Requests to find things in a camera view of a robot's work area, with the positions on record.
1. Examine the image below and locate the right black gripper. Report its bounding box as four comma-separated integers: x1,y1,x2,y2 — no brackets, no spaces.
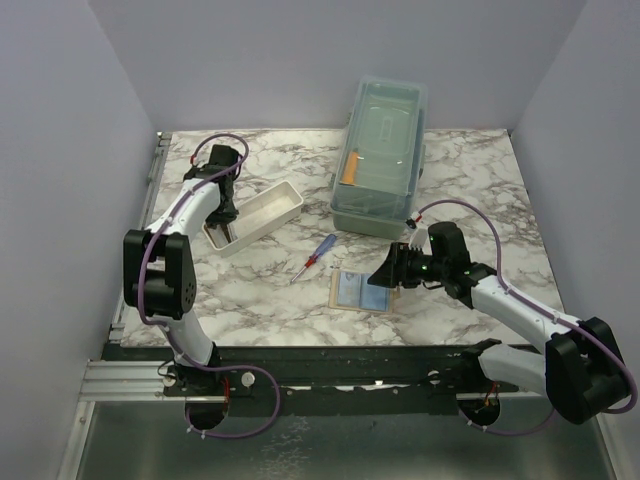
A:
368,241,449,288

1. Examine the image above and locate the white rectangular plastic tray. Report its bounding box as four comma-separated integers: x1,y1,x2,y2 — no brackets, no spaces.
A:
202,181,304,258

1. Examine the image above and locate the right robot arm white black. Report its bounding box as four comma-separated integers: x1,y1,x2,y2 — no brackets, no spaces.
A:
368,222,638,424

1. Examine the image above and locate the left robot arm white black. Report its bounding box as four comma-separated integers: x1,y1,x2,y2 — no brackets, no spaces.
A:
123,144,243,395

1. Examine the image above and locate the stack of cards in tray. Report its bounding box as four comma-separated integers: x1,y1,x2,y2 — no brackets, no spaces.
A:
207,224,237,249

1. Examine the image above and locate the blue red screwdriver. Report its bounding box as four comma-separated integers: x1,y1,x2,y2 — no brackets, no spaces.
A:
289,234,337,285

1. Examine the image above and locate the translucent green plastic toolbox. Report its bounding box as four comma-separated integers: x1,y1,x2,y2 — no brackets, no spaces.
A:
330,76,428,240

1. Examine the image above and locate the orange tool inside toolbox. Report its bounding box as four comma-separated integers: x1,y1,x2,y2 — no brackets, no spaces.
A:
340,150,359,185

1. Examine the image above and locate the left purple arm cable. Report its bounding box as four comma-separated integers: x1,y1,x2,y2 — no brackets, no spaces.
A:
138,133,282,442

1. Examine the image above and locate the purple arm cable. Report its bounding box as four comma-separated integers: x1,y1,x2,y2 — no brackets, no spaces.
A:
407,199,640,436
138,133,282,442

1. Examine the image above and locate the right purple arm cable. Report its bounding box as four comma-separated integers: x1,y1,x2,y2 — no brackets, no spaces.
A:
407,199,640,436

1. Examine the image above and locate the aluminium frame rail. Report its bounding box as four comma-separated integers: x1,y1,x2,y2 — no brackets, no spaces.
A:
54,130,174,480

